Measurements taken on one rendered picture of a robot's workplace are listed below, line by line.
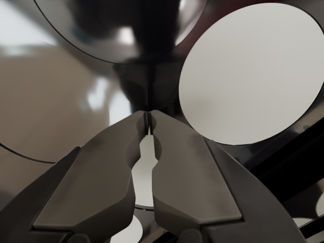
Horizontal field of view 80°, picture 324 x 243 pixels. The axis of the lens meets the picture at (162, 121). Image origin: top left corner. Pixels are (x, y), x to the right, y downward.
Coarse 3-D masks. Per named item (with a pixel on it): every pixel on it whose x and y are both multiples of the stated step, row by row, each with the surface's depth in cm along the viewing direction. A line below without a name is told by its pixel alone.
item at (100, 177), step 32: (128, 128) 10; (96, 160) 8; (128, 160) 9; (64, 192) 7; (96, 192) 7; (128, 192) 7; (32, 224) 6; (64, 224) 6; (96, 224) 6; (128, 224) 7
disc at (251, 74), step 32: (224, 32) 12; (256, 32) 12; (288, 32) 12; (320, 32) 12; (192, 64) 13; (224, 64) 13; (256, 64) 13; (288, 64) 13; (320, 64) 13; (192, 96) 14; (224, 96) 14; (256, 96) 14; (288, 96) 14; (224, 128) 15; (256, 128) 15
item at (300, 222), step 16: (320, 128) 19; (288, 144) 20; (304, 144) 20; (272, 160) 21; (256, 176) 22; (320, 176) 16; (304, 192) 16; (320, 192) 15; (288, 208) 16; (304, 208) 15; (320, 208) 15; (304, 224) 15; (320, 224) 15; (160, 240) 28
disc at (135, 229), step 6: (132, 222) 21; (138, 222) 21; (126, 228) 22; (132, 228) 22; (138, 228) 22; (120, 234) 22; (126, 234) 22; (132, 234) 22; (138, 234) 22; (114, 240) 23; (120, 240) 23; (126, 240) 23; (132, 240) 23; (138, 240) 23
